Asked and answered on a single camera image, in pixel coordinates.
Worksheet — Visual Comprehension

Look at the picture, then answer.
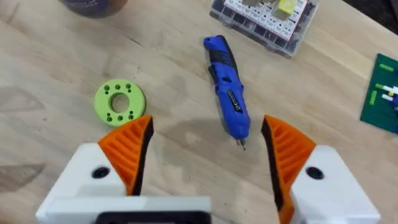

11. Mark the dark round tub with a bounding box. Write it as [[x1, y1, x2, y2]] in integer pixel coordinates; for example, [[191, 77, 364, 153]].
[[58, 0, 129, 19]]

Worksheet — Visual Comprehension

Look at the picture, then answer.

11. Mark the blue electric screwdriver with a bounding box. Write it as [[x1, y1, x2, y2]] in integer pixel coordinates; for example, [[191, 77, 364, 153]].
[[203, 35, 251, 151]]

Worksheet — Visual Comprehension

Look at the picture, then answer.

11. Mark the green board with blocks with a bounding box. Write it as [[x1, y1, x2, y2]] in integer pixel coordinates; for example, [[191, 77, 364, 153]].
[[359, 53, 398, 135]]

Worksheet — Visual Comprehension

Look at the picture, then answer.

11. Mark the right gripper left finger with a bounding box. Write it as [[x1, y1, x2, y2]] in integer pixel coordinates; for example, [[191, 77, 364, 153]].
[[35, 114, 155, 221]]

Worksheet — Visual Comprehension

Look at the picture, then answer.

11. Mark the green disc with holes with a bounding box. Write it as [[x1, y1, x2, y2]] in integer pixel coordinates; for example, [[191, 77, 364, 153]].
[[93, 78, 147, 128]]

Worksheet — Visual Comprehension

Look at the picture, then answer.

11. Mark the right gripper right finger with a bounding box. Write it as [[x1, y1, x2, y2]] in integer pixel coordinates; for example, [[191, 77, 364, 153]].
[[261, 114, 382, 224]]

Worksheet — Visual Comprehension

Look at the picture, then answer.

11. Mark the clear plastic parts box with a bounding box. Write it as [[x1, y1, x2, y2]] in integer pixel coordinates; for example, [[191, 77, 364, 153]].
[[209, 0, 320, 58]]

